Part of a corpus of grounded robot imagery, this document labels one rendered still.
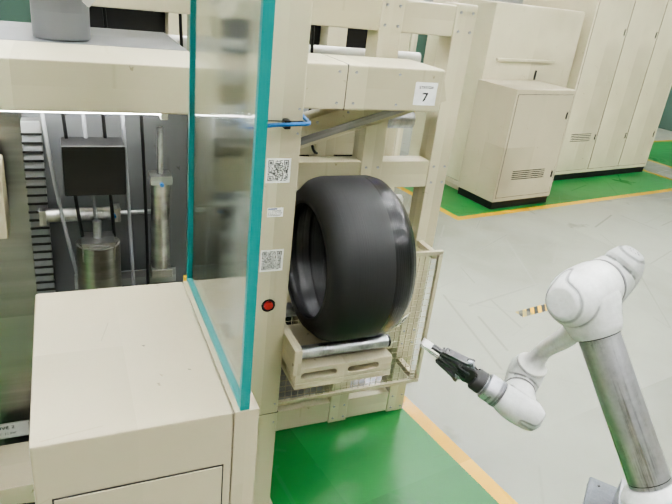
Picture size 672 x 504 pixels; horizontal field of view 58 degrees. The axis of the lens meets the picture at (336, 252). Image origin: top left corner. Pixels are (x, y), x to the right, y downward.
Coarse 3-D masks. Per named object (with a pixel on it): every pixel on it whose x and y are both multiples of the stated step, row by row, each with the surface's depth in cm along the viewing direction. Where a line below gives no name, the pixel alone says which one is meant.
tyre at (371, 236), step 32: (320, 192) 193; (352, 192) 191; (384, 192) 195; (320, 224) 190; (352, 224) 183; (384, 224) 187; (320, 256) 235; (352, 256) 182; (384, 256) 185; (416, 256) 194; (288, 288) 224; (320, 288) 232; (352, 288) 183; (384, 288) 187; (320, 320) 196; (352, 320) 189; (384, 320) 195
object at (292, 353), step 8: (288, 328) 206; (288, 336) 202; (288, 344) 200; (296, 344) 198; (288, 352) 200; (296, 352) 194; (288, 360) 201; (296, 360) 196; (288, 368) 201; (296, 368) 197
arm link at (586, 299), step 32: (576, 288) 143; (608, 288) 146; (576, 320) 144; (608, 320) 145; (608, 352) 146; (608, 384) 147; (608, 416) 149; (640, 416) 145; (640, 448) 145; (640, 480) 145
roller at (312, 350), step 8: (376, 336) 213; (384, 336) 213; (312, 344) 204; (320, 344) 204; (328, 344) 205; (336, 344) 206; (344, 344) 207; (352, 344) 208; (360, 344) 209; (368, 344) 210; (376, 344) 211; (384, 344) 213; (304, 352) 201; (312, 352) 202; (320, 352) 203; (328, 352) 204; (336, 352) 206; (344, 352) 207
